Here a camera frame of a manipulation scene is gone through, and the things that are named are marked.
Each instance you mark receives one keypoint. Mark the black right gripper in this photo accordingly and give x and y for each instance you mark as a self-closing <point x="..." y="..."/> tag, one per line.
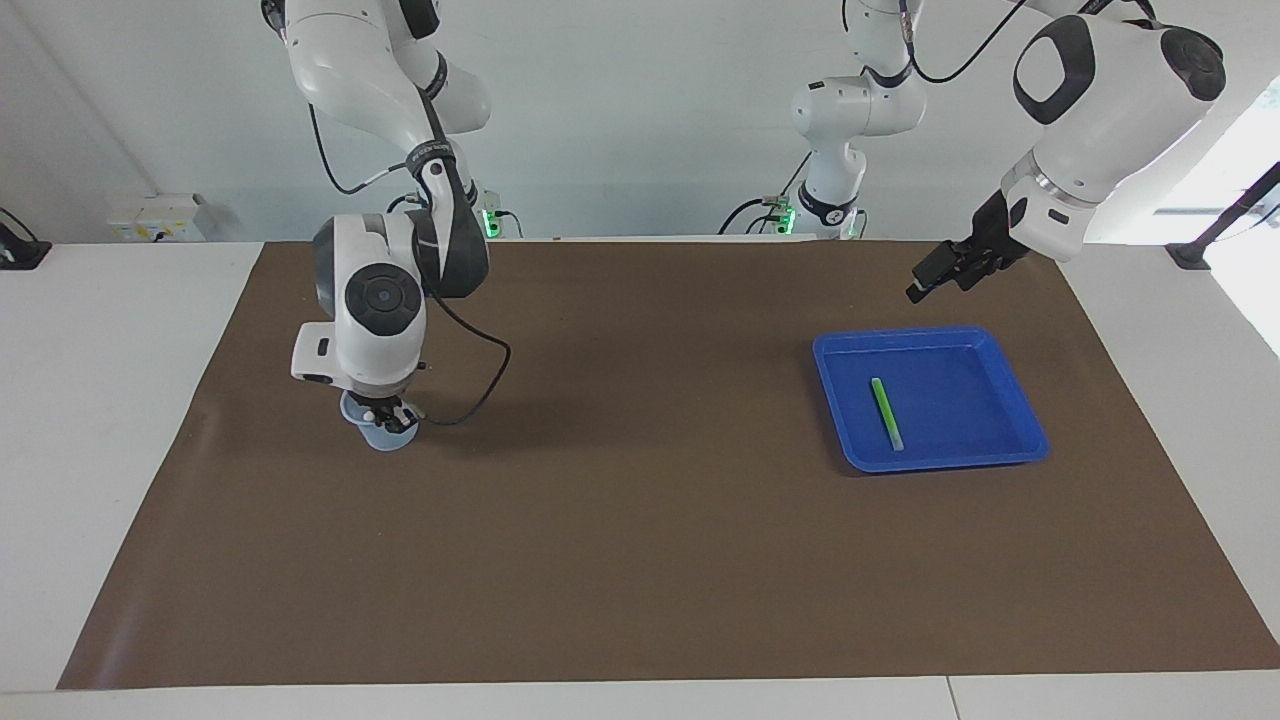
<point x="385" y="400"/>

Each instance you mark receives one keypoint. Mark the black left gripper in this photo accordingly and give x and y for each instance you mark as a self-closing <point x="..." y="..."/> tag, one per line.
<point x="985" y="250"/>

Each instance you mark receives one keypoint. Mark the green pen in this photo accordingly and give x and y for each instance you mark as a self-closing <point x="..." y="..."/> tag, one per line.
<point x="886" y="412"/>

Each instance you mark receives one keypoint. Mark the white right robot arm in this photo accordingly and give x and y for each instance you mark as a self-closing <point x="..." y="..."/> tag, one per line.
<point x="380" y="300"/>

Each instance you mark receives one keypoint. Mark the blue plastic tray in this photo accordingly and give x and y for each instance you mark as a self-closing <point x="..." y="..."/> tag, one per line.
<point x="960" y="410"/>

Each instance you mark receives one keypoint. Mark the translucent plastic cup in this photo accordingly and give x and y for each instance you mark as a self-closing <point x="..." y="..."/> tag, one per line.
<point x="385" y="441"/>

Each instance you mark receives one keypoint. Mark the black clamped stand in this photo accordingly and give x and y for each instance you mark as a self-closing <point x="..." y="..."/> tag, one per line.
<point x="1190" y="255"/>

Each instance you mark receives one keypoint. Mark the brown table mat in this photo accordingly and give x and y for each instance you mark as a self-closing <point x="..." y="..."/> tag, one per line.
<point x="640" y="560"/>

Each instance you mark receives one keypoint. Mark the black table clamp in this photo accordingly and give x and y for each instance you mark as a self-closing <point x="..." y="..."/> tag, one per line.
<point x="20" y="255"/>

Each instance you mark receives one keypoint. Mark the white wall socket box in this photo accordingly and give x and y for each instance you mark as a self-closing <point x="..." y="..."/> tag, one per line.
<point x="155" y="218"/>

